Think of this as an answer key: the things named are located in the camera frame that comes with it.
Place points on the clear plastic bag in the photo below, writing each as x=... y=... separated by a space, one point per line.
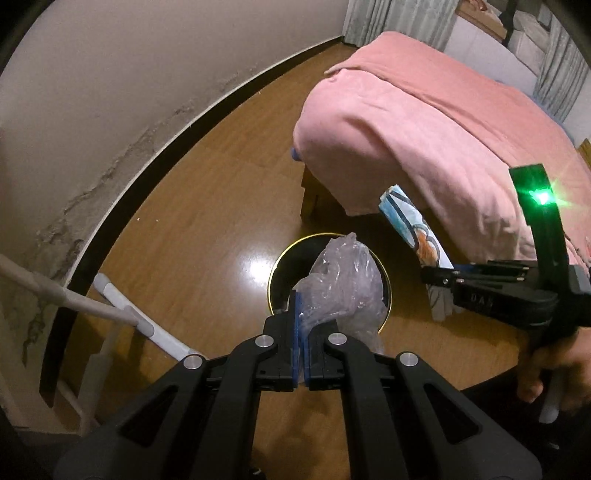
x=341 y=277

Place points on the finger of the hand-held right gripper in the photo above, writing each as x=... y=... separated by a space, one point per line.
x=443 y=278
x=496 y=266

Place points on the white tube rack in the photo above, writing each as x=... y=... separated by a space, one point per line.
x=120 y=307

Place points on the person's right hand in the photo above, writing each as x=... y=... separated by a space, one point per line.
x=572 y=369

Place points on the black gold-rimmed trash bin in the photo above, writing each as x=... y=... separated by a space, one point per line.
x=286 y=277

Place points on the patterned grey curtain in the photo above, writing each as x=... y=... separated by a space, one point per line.
x=392 y=18
x=561 y=69

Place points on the pink blanket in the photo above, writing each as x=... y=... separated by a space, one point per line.
x=438 y=115

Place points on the wooden bed frame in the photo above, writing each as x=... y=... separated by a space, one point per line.
x=310 y=194

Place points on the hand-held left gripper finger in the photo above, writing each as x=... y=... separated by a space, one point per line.
x=306 y=364
x=297 y=341

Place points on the wooden headboard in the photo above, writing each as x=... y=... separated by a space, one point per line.
x=585 y=152

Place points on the blue orange printed packet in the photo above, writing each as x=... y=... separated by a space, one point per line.
x=415 y=230

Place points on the window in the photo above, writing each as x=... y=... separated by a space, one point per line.
x=489 y=18

